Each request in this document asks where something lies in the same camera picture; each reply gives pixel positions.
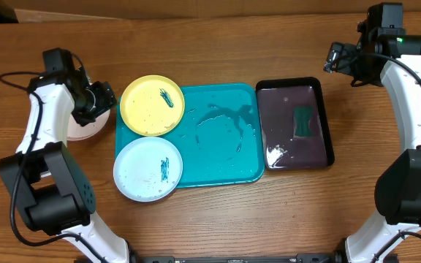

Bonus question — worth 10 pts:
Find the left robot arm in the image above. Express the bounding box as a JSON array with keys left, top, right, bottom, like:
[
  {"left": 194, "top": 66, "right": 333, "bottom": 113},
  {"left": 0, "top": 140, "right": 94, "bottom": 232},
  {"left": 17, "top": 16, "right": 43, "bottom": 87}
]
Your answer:
[{"left": 0, "top": 48, "right": 137, "bottom": 262}]

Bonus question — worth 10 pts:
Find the light blue plate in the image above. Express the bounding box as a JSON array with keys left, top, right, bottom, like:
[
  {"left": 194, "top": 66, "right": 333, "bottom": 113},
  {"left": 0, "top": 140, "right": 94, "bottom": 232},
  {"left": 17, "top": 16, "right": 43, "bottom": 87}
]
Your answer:
[{"left": 113, "top": 137, "right": 183, "bottom": 202}]

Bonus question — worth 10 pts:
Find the black plastic tray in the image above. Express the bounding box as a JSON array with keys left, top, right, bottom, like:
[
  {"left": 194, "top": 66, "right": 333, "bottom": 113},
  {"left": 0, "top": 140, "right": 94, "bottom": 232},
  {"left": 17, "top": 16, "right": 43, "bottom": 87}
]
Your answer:
[{"left": 255, "top": 77, "right": 335, "bottom": 170}]

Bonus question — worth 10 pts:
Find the white plate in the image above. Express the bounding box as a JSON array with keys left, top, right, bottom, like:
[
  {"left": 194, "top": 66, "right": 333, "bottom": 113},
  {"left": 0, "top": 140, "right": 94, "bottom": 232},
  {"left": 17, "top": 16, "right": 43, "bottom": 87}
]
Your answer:
[{"left": 67, "top": 110, "right": 110, "bottom": 141}]

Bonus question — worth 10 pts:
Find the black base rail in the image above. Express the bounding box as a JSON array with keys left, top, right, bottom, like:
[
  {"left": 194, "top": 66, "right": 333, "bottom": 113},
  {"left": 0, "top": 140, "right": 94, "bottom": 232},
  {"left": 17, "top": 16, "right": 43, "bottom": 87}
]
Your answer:
[{"left": 133, "top": 253, "right": 341, "bottom": 263}]

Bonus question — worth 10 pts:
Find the yellow-rimmed plate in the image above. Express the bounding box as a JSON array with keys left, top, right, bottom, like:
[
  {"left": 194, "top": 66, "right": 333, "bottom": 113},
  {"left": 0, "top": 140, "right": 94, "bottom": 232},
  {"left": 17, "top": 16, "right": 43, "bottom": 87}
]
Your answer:
[{"left": 119, "top": 75, "right": 186, "bottom": 136}]

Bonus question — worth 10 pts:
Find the green scrubbing sponge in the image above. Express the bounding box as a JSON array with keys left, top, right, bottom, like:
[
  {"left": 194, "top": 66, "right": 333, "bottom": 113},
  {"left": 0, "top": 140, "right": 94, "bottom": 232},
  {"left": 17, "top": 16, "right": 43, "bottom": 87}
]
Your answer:
[{"left": 293, "top": 106, "right": 314, "bottom": 137}]

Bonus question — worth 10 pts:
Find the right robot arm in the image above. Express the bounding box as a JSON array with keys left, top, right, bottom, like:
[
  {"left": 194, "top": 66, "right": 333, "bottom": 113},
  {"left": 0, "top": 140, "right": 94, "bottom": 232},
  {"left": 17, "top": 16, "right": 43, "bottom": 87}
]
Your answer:
[{"left": 324, "top": 2, "right": 421, "bottom": 262}]

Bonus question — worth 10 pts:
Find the cardboard backdrop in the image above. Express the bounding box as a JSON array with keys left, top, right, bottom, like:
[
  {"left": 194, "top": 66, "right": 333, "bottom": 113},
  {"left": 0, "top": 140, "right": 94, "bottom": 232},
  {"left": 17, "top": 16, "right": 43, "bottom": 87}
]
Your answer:
[{"left": 5, "top": 0, "right": 421, "bottom": 24}]

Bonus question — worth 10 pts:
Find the teal plastic tray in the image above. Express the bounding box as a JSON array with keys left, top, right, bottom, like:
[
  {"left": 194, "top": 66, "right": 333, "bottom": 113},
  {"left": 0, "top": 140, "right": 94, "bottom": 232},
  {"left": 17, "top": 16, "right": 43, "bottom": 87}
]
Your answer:
[{"left": 115, "top": 83, "right": 265, "bottom": 188}]

